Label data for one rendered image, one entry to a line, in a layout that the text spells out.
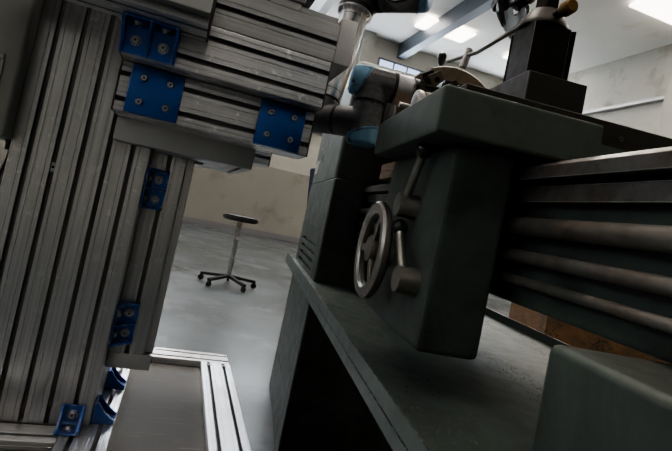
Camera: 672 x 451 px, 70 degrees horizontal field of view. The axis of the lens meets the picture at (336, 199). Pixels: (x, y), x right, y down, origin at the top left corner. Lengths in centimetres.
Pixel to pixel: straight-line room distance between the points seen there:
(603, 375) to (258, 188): 1090
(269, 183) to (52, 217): 1022
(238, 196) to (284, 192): 106
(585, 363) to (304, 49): 71
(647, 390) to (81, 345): 99
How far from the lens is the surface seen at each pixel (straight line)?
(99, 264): 109
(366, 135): 114
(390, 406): 57
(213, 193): 1108
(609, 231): 52
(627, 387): 37
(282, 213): 1129
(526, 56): 87
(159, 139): 101
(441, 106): 59
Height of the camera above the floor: 74
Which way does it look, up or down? 2 degrees up
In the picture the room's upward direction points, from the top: 12 degrees clockwise
